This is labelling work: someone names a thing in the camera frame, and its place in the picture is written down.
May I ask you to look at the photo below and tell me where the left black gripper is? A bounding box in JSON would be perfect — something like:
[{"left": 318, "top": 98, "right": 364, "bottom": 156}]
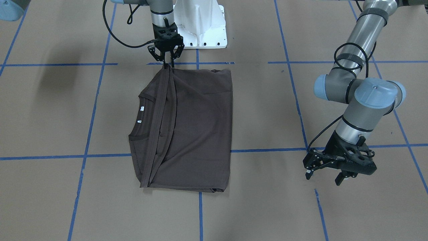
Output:
[{"left": 303, "top": 131, "right": 377, "bottom": 186}]

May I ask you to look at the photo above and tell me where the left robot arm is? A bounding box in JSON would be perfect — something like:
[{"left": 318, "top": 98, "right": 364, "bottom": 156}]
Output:
[{"left": 303, "top": 0, "right": 406, "bottom": 185}]

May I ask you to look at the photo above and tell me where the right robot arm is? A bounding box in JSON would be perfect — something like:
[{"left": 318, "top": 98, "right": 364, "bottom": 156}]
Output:
[{"left": 102, "top": 0, "right": 185, "bottom": 67}]

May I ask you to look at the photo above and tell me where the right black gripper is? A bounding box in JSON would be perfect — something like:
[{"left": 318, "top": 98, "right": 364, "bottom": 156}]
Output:
[{"left": 148, "top": 23, "right": 185, "bottom": 69}]

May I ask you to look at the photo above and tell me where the white camera mast base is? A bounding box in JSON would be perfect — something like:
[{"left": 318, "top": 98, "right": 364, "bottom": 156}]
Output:
[{"left": 173, "top": 0, "right": 228, "bottom": 50}]

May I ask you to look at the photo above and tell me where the brown t-shirt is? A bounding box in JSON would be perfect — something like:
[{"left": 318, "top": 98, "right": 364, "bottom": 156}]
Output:
[{"left": 128, "top": 66, "right": 233, "bottom": 193}]

